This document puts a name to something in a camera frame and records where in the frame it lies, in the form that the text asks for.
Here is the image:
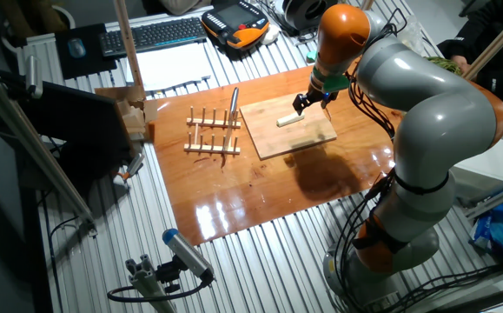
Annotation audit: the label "person's bare hand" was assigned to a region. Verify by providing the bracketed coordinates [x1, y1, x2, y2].
[450, 55, 471, 74]

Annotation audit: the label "brown cardboard box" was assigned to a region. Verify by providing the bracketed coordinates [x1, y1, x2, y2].
[94, 85, 160, 143]

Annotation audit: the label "green wrist adapter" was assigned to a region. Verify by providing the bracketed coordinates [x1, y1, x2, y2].
[310, 69, 351, 93]

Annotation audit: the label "light wooden cutting board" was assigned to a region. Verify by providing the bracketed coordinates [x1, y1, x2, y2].
[239, 90, 338, 161]

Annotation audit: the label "wooden peg rack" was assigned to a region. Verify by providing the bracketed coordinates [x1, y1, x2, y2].
[183, 105, 242, 157]

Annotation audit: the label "white foam box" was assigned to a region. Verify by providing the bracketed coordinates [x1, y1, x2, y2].
[448, 138, 503, 205]

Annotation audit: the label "clamp with orange tip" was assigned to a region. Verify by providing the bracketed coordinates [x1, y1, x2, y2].
[112, 152, 146, 186]

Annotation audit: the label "grey computer mouse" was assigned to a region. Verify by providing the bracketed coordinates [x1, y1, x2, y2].
[67, 37, 87, 59]

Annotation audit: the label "silver camera with blue end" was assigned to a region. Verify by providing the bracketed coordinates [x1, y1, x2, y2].
[162, 228, 215, 282]

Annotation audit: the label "white paper sheet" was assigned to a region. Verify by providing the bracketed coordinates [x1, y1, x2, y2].
[124, 41, 213, 92]

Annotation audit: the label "clear bag of chopped scallions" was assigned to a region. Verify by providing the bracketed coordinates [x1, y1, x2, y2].
[398, 15, 428, 56]

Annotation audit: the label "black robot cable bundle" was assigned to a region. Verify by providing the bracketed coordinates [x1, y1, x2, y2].
[333, 8, 408, 313]

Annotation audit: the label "black cables on table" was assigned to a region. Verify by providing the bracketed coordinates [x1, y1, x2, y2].
[385, 263, 503, 313]

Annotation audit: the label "black mouse pad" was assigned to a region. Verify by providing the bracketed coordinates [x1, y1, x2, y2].
[54, 23, 118, 81]

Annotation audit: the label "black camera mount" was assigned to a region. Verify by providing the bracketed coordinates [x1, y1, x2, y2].
[155, 256, 183, 294]

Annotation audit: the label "short aluminium profile stand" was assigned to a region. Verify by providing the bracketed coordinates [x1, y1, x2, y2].
[124, 255, 177, 313]

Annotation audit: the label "silver handled kitchen knife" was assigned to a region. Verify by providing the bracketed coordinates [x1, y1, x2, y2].
[221, 86, 241, 169]

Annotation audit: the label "glossy brown wooden board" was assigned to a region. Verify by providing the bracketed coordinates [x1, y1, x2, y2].
[149, 64, 404, 247]

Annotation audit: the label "small white rounded object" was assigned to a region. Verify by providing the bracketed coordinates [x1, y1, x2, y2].
[261, 23, 281, 46]

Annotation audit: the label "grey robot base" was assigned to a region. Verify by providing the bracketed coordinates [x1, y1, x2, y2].
[322, 243, 408, 313]

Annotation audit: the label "black computer keyboard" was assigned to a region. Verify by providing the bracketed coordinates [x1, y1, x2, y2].
[98, 16, 208, 59]

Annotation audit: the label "black filament spool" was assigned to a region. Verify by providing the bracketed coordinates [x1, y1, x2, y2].
[281, 0, 339, 32]

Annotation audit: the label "white scallion stalk piece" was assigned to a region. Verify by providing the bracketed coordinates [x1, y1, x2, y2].
[275, 110, 307, 128]

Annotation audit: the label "orange and black teach pendant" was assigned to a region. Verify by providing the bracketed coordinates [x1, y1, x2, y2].
[201, 0, 271, 50]

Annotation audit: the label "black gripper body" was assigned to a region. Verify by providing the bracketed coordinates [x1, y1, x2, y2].
[303, 84, 340, 103]

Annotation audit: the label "black monitor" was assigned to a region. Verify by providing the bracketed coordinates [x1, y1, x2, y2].
[0, 69, 136, 179]

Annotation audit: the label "beige sleeved forearm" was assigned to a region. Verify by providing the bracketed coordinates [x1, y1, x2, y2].
[159, 0, 201, 17]

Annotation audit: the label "long aluminium frame bar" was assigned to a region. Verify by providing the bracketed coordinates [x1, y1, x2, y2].
[0, 60, 99, 238]

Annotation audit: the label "black camera cable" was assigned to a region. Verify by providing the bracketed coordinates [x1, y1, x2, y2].
[106, 277, 214, 303]

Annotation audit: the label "aluminium profile bar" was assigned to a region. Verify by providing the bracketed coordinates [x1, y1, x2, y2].
[466, 177, 503, 221]

